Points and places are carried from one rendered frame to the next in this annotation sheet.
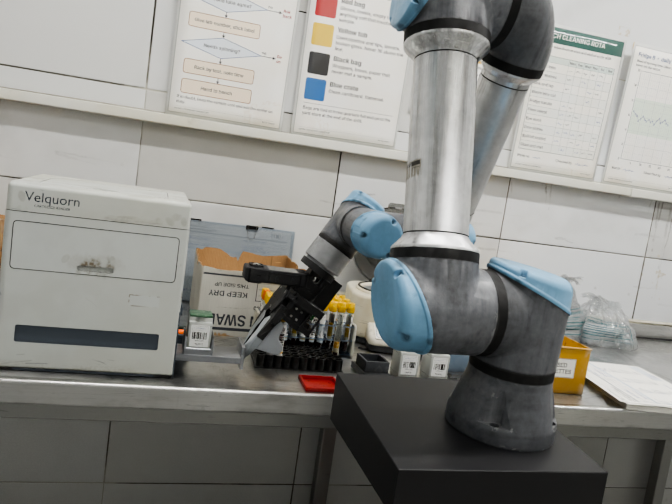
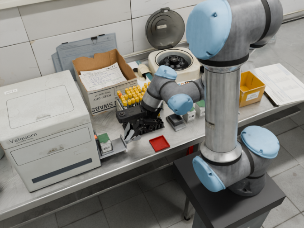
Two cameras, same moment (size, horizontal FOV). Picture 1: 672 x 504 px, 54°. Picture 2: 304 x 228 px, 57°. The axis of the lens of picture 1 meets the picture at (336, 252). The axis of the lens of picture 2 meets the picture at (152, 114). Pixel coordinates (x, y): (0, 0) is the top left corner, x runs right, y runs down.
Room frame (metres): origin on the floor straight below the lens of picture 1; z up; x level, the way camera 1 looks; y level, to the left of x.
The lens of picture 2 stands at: (0.38, 0.14, 1.81)
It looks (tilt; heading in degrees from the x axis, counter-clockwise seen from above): 44 degrees down; 351
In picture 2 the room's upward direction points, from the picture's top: 1 degrees counter-clockwise
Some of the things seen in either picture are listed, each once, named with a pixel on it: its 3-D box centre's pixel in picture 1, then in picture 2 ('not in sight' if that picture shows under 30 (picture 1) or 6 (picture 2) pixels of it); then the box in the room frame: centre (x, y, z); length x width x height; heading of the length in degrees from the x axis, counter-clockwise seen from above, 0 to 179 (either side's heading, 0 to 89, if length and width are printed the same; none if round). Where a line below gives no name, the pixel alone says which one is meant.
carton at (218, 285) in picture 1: (246, 290); (105, 80); (1.53, 0.20, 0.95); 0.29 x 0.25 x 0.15; 16
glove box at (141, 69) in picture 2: not in sight; (141, 77); (1.56, 0.01, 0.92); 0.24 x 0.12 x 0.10; 16
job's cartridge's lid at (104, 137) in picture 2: (201, 314); (103, 138); (1.12, 0.22, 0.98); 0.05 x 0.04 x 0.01; 16
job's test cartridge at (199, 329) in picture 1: (198, 332); (104, 144); (1.12, 0.22, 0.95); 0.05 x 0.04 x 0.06; 16
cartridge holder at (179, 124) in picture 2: (371, 366); (175, 120); (1.25, -0.10, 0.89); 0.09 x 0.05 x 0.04; 18
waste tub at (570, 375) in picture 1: (542, 360); (244, 88); (1.38, -0.47, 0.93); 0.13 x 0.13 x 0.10; 13
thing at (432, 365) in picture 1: (435, 362); (201, 108); (1.29, -0.23, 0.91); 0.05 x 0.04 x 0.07; 16
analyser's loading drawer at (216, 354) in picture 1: (184, 345); (100, 149); (1.11, 0.24, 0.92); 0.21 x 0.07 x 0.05; 106
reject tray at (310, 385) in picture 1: (320, 383); (159, 143); (1.14, -0.01, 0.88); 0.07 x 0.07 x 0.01; 16
